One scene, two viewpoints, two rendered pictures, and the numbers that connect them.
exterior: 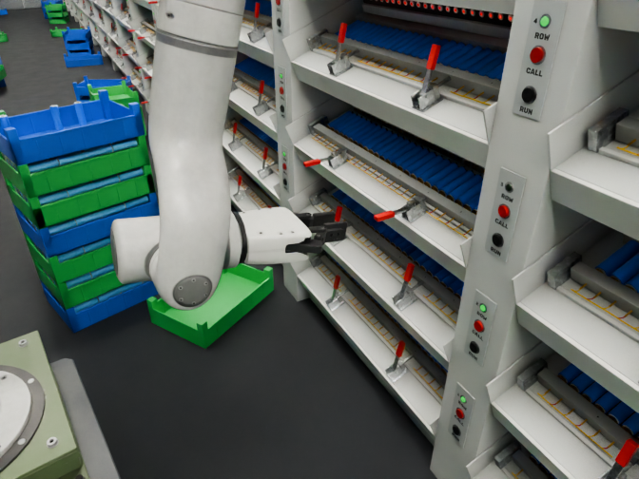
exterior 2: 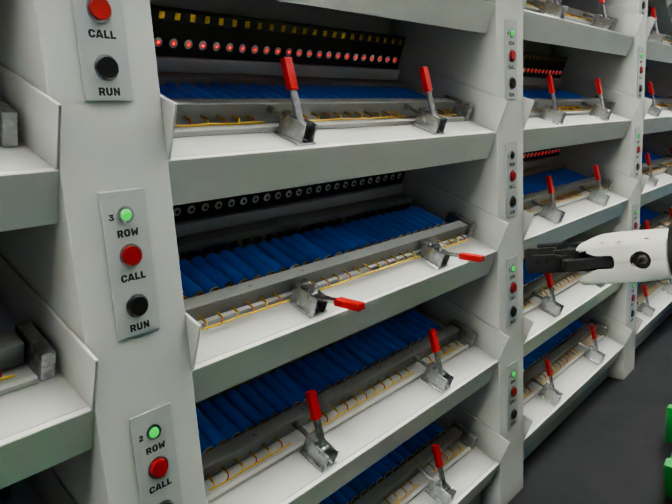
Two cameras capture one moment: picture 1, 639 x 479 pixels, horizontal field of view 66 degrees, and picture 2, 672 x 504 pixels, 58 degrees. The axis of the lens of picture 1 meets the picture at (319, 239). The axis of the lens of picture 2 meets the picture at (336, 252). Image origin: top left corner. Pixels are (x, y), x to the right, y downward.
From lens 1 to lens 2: 1.36 m
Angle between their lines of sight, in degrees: 101
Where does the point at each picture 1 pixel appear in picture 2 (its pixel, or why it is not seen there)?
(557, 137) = (526, 104)
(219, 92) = not seen: outside the picture
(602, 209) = (534, 140)
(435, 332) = (469, 365)
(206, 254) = not seen: outside the picture
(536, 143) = (516, 115)
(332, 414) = not seen: outside the picture
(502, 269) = (515, 223)
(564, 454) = (541, 321)
